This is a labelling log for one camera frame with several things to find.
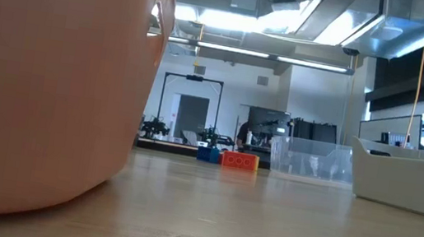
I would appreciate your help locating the white plastic bin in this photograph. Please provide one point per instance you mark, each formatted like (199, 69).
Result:
(410, 188)

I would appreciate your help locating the yellow block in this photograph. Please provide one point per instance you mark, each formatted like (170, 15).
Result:
(256, 163)

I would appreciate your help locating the orange plastic bin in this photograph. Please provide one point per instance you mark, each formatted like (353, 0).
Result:
(36, 69)

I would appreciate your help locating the long ceiling light bar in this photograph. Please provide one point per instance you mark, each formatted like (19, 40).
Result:
(232, 50)

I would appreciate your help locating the dark background table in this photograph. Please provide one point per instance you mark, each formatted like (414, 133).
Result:
(166, 146)

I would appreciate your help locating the metal ventilation duct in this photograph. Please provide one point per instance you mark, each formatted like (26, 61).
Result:
(394, 36)

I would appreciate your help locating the black background robot arm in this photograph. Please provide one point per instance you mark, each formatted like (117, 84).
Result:
(211, 136)
(154, 127)

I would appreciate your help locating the black gantry frame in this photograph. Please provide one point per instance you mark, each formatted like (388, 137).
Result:
(194, 78)

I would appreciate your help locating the white bottle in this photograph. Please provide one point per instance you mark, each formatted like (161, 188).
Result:
(249, 137)

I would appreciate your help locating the black computer monitor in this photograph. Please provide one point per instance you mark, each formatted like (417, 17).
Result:
(268, 118)

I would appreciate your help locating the person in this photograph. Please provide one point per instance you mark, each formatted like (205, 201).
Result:
(242, 133)

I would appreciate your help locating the long orange block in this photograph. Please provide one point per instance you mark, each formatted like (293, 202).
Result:
(238, 161)

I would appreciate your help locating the clear plastic bin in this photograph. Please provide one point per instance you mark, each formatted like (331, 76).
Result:
(310, 161)

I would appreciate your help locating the blue block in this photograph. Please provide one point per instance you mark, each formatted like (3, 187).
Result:
(207, 154)

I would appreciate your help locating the black screen panels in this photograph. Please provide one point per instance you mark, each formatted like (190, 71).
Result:
(314, 130)

